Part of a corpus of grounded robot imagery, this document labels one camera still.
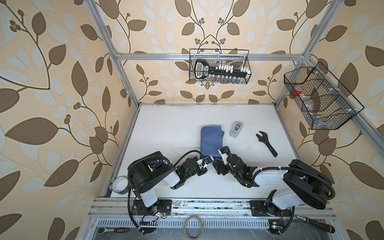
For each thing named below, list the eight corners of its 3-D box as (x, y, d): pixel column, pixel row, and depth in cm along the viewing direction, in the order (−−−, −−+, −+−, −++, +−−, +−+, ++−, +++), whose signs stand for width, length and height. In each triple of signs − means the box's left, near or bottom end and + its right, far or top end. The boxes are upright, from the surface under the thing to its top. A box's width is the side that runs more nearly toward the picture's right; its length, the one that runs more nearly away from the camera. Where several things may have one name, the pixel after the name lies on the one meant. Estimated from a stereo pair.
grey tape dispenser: (226, 134, 105) (227, 130, 101) (233, 123, 112) (234, 118, 108) (235, 139, 103) (237, 135, 99) (242, 127, 109) (243, 123, 105)
